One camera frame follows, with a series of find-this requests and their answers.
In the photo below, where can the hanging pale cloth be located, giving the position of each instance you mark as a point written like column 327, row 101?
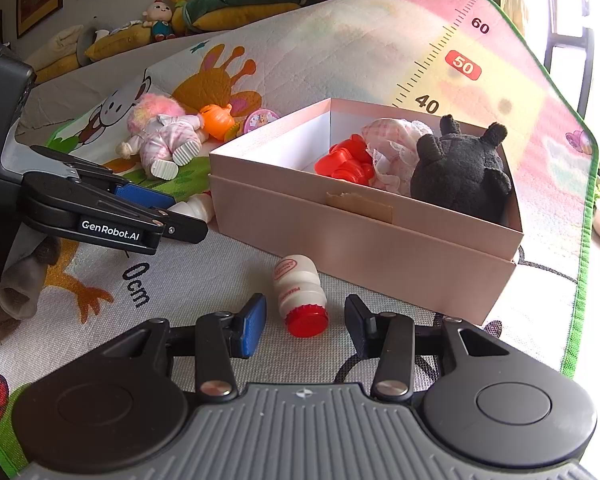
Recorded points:
column 512, row 7

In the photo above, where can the pink cardboard box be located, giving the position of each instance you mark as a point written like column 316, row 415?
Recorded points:
column 380, row 260

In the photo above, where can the red hooded figurine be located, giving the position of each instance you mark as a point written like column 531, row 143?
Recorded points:
column 345, row 162

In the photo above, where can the yellow toy corn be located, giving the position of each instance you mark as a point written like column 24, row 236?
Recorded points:
column 233, row 132

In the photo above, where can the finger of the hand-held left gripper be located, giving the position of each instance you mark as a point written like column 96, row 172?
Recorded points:
column 185, row 227
column 135, row 194

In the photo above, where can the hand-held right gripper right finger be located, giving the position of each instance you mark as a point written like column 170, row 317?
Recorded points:
column 360, row 322

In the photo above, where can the yellow plush cushion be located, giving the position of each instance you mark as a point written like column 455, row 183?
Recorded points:
column 120, row 42
column 245, row 16

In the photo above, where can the orange plastic toy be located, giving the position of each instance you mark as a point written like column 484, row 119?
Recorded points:
column 215, row 120

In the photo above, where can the boy doll figure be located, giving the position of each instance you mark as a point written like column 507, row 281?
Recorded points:
column 159, row 20

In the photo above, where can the yellow duck toy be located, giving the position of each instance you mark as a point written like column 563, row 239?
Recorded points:
column 178, row 5

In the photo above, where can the black window frame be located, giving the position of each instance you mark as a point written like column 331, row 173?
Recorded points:
column 585, row 60

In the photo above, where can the cartoon printed play mat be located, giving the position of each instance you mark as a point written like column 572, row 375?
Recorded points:
column 330, row 50

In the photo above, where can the black plush toy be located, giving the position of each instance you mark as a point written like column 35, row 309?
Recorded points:
column 455, row 170

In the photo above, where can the round pink toy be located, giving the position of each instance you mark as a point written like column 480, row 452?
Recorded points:
column 261, row 121

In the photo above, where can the pink-haired doll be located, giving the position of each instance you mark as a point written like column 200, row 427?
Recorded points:
column 165, row 132

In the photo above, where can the cream cushion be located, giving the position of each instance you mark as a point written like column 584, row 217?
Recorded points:
column 60, row 42

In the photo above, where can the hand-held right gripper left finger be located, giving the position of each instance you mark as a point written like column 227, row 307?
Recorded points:
column 252, row 325

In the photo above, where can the white frilly doll dress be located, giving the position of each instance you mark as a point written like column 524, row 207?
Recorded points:
column 395, row 150

